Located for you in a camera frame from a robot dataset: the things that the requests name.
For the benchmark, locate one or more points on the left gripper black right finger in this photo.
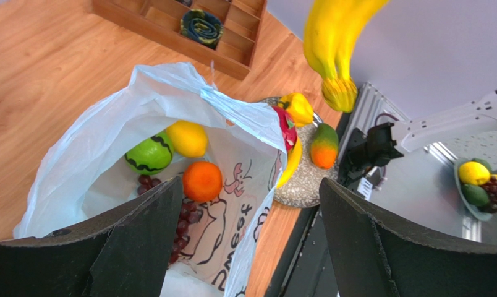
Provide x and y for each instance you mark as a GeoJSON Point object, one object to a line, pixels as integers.
{"type": "Point", "coordinates": [379, 253]}

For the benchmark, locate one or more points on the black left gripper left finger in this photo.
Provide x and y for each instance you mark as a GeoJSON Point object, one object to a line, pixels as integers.
{"type": "Point", "coordinates": [122, 252]}

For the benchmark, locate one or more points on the light blue plastic bag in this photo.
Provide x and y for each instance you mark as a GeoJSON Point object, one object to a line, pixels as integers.
{"type": "Point", "coordinates": [167, 118]}

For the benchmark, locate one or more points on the green fake watermelon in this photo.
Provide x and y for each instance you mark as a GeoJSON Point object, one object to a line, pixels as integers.
{"type": "Point", "coordinates": [152, 155]}

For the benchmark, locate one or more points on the orange fake fruit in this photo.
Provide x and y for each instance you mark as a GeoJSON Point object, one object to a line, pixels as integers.
{"type": "Point", "coordinates": [202, 181]}

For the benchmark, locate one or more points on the green fake mango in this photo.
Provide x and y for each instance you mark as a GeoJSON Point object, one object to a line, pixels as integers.
{"type": "Point", "coordinates": [324, 147]}

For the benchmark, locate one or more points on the yellow fake lemon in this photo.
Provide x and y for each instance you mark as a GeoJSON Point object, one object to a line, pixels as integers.
{"type": "Point", "coordinates": [189, 139]}

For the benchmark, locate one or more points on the red fake dragon fruit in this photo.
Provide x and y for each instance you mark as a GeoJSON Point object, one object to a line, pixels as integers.
{"type": "Point", "coordinates": [288, 127]}

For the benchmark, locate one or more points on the yellow fake bell pepper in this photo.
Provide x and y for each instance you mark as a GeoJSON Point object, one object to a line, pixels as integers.
{"type": "Point", "coordinates": [300, 109]}

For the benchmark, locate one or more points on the yellow fake banana bunch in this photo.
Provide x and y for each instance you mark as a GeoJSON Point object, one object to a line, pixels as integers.
{"type": "Point", "coordinates": [330, 34]}

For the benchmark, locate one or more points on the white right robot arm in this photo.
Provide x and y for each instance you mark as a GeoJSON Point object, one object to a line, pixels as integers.
{"type": "Point", "coordinates": [382, 143]}

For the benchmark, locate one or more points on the dark fake grapes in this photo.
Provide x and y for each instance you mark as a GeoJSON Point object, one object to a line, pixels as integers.
{"type": "Point", "coordinates": [188, 215]}

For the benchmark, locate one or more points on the bowl of fake fruits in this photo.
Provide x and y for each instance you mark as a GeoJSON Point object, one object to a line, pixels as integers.
{"type": "Point", "coordinates": [477, 187]}

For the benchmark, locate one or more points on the speckled round plate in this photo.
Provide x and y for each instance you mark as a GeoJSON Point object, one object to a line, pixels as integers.
{"type": "Point", "coordinates": [302, 189]}

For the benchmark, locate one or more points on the wooden compartment tray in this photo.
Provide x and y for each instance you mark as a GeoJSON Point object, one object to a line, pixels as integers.
{"type": "Point", "coordinates": [159, 21]}

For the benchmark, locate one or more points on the dark blue yellow rolled sock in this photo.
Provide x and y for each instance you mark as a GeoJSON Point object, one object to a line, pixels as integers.
{"type": "Point", "coordinates": [202, 27]}

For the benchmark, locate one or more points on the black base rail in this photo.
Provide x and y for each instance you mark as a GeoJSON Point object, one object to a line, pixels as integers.
{"type": "Point", "coordinates": [305, 267]}

